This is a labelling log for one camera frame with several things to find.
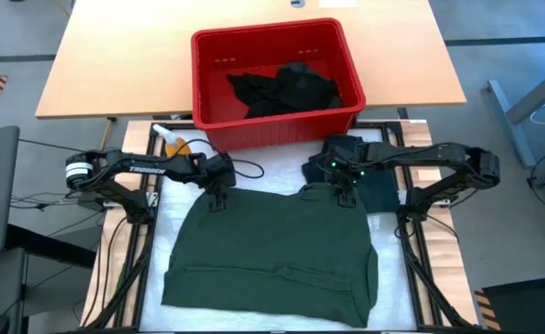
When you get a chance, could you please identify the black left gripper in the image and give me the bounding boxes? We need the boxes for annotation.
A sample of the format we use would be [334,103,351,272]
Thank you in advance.
[200,152,237,213]

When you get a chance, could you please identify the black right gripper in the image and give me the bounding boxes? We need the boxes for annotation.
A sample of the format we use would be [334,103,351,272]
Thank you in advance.
[322,143,370,209]

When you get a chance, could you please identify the dark blue denim jeans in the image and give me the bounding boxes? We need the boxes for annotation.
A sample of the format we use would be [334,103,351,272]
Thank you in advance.
[301,134,401,214]

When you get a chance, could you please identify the dark green polo shirt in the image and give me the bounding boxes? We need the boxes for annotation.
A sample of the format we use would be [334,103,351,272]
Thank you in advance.
[161,181,379,329]

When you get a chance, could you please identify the black fabric garment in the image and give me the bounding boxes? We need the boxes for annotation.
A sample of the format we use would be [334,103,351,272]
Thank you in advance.
[227,61,343,120]

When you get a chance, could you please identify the red plastic laundry bin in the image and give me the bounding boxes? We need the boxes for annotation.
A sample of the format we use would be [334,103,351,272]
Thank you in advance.
[190,17,367,152]

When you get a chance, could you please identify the white table cover sheet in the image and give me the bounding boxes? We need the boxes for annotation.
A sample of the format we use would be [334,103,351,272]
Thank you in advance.
[139,128,417,331]

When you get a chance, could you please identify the orange liquid spray bottle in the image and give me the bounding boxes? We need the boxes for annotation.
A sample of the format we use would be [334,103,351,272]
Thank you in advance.
[152,123,194,157]

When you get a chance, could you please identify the black power box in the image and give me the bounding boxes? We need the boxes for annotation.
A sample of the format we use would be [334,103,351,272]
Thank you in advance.
[76,190,110,212]

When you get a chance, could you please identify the grey metal table leg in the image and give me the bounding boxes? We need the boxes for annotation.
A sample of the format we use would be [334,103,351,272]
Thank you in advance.
[487,58,545,168]

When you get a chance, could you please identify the dark grey side desk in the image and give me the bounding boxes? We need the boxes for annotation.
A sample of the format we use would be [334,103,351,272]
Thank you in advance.
[0,224,97,334]

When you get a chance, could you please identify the light brown wooden desk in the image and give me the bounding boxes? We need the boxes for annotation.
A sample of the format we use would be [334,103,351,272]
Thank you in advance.
[34,0,467,120]

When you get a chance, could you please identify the hazard striped black box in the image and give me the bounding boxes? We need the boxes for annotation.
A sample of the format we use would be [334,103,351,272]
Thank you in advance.
[474,276,545,333]

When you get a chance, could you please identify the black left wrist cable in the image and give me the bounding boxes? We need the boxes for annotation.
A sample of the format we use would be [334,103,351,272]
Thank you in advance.
[174,137,266,180]

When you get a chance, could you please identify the black aluminium table frame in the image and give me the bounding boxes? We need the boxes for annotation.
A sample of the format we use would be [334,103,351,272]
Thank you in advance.
[85,120,475,333]

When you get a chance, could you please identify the yellow cable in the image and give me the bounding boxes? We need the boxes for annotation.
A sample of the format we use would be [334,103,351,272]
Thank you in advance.
[97,118,115,152]

